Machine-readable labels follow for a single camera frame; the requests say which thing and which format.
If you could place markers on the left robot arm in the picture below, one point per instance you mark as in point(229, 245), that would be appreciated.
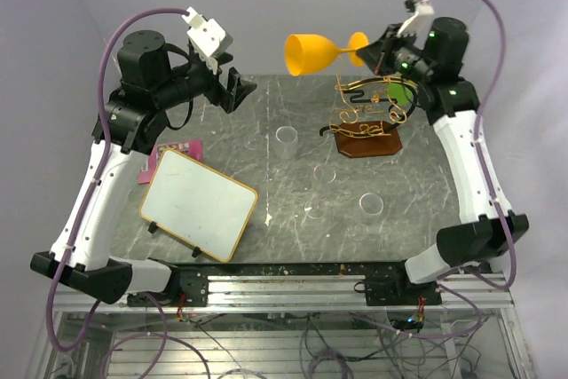
point(155, 77)

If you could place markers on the white board with yellow frame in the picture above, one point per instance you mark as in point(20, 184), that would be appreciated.
point(199, 203)

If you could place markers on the clear wine glass far left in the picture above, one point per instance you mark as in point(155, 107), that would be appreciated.
point(254, 141)

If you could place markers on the orange plastic wine glass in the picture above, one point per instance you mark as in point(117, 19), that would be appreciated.
point(307, 54)

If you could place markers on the green plastic wine glass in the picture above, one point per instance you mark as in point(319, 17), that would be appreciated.
point(399, 93)

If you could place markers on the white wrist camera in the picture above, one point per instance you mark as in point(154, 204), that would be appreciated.
point(421, 11)
point(207, 38)

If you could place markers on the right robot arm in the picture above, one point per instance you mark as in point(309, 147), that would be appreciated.
point(489, 226)

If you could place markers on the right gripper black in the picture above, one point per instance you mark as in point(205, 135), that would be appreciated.
point(377, 55)

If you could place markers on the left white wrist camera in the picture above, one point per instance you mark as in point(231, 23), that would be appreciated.
point(207, 38)

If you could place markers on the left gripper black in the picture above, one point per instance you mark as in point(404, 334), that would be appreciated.
point(231, 98)

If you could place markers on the pink sticker booklet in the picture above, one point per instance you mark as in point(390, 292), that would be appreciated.
point(192, 148)

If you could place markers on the clear tumbler glass centre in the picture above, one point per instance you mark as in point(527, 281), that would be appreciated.
point(285, 142)

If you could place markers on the clear champagne flute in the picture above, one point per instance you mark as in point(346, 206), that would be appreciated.
point(323, 176)

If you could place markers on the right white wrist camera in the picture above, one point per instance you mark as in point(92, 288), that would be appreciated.
point(421, 11)

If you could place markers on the gold wire wine glass rack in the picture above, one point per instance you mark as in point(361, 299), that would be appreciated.
point(366, 123)

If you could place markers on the clear wine glass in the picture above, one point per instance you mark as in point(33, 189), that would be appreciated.
point(365, 215)
point(254, 141)

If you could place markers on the clear wine glass right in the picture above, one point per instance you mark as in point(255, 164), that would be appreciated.
point(365, 215)

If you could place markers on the aluminium rail frame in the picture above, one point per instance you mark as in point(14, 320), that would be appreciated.
point(338, 293)

